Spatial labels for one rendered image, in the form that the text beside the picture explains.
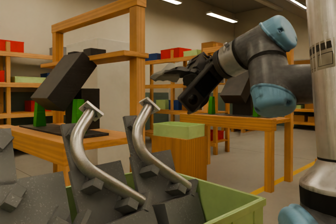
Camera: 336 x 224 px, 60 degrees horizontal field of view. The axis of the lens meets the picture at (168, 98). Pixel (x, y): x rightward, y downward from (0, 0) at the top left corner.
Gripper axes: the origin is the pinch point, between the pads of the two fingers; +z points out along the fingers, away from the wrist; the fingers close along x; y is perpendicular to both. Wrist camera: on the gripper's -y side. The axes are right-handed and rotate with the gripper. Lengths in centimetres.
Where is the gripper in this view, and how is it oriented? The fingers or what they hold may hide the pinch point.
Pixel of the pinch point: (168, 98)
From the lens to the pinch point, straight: 79.3
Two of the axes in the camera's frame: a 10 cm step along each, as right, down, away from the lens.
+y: 3.5, -6.7, 6.5
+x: -6.9, -6.6, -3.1
